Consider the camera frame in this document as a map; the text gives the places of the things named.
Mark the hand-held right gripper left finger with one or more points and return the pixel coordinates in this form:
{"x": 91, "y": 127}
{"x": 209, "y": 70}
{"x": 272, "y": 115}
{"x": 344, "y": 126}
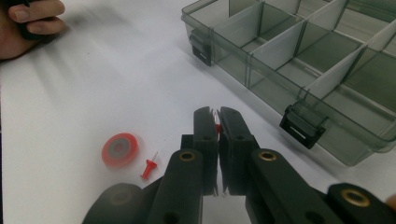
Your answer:
{"x": 205, "y": 161}

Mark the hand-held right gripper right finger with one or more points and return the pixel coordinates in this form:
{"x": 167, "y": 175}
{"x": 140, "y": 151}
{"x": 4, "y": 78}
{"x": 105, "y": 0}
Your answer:
{"x": 236, "y": 155}

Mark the red pushpin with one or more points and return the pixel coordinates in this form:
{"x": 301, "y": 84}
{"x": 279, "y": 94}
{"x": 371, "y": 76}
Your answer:
{"x": 148, "y": 168}
{"x": 218, "y": 127}

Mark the red tape roll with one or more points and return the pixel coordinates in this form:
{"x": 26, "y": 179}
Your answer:
{"x": 109, "y": 155}

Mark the smoky transparent compartment storage box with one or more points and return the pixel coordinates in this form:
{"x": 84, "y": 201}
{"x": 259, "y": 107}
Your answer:
{"x": 327, "y": 53}

